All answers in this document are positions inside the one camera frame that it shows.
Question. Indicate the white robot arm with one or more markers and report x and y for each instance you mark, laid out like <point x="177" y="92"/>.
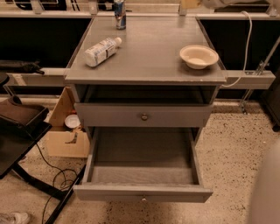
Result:
<point x="264" y="205"/>

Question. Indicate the open grey middle drawer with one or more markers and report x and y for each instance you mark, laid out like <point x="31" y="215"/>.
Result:
<point x="143" y="164"/>

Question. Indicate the cardboard box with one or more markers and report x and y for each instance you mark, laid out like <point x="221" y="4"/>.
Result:
<point x="60" y="140"/>

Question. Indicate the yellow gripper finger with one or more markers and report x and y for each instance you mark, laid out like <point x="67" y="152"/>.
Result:
<point x="190" y="4"/>

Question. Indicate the clear plastic water bottle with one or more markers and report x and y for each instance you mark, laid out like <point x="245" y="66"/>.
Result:
<point x="98" y="53"/>

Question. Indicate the blue silver drink can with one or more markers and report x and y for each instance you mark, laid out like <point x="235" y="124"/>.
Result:
<point x="120" y="14"/>

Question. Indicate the white shoe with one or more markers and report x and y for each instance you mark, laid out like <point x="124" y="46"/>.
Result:
<point x="14" y="218"/>

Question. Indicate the grey drawer cabinet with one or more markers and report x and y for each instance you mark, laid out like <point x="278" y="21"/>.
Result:
<point x="147" y="68"/>

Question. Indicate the black object on ledge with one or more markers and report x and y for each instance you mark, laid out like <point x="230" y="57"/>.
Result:
<point x="19" y="66"/>

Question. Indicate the small white bowl in box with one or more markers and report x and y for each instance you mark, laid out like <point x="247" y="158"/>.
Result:
<point x="72" y="121"/>

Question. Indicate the closed grey top drawer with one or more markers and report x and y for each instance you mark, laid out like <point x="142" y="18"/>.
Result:
<point x="139" y="115"/>

